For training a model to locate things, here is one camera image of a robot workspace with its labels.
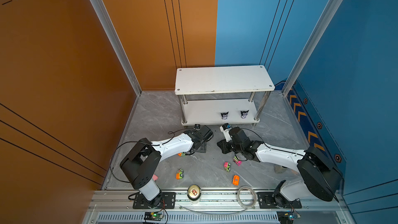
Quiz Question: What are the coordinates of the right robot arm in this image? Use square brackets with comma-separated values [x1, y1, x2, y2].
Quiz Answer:
[217, 124, 343, 208]

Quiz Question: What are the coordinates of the pink green toy truck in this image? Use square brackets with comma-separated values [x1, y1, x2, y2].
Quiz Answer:
[233, 156, 242, 166]

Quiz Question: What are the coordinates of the white two-tier shelf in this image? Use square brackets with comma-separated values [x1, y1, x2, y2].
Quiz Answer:
[175, 65, 275, 126]

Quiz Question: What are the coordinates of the circuit board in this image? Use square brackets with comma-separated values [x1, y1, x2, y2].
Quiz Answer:
[143, 212, 165, 224]
[277, 212, 301, 224]

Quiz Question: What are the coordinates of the clear coiled tube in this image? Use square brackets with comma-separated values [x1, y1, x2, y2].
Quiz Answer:
[236, 186, 258, 209]

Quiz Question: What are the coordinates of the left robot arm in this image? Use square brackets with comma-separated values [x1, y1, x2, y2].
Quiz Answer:
[120, 126, 214, 202]

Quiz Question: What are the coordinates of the right circuit board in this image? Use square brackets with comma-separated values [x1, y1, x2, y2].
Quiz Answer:
[277, 212, 301, 224]

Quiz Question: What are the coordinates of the pink green toy car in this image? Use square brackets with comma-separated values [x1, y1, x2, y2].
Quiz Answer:
[224, 162, 231, 172]

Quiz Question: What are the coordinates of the black purple figure toy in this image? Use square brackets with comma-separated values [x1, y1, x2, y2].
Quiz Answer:
[240, 110, 249, 119]

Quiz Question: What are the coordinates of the orange green toy truck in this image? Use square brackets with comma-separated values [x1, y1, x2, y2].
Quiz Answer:
[176, 169, 184, 180]

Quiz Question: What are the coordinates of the metal can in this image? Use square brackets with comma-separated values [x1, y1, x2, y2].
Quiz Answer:
[187, 184, 202, 203]

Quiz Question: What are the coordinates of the left circuit board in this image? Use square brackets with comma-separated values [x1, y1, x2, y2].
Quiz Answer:
[143, 212, 165, 224]

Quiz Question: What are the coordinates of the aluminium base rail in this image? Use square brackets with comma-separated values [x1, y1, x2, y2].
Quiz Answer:
[82, 188, 355, 224]

